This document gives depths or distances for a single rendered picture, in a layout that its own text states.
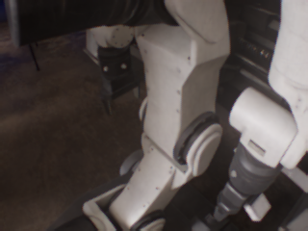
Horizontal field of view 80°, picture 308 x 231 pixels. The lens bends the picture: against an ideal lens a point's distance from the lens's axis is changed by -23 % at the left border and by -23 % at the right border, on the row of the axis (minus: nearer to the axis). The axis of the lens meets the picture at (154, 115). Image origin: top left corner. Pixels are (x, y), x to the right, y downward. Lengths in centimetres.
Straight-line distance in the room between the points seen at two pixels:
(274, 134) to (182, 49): 20
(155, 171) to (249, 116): 37
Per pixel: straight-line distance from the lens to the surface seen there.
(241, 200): 42
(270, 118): 29
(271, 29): 93
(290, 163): 30
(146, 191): 64
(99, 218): 69
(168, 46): 38
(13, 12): 21
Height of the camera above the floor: 97
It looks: 38 degrees down
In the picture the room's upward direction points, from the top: 7 degrees clockwise
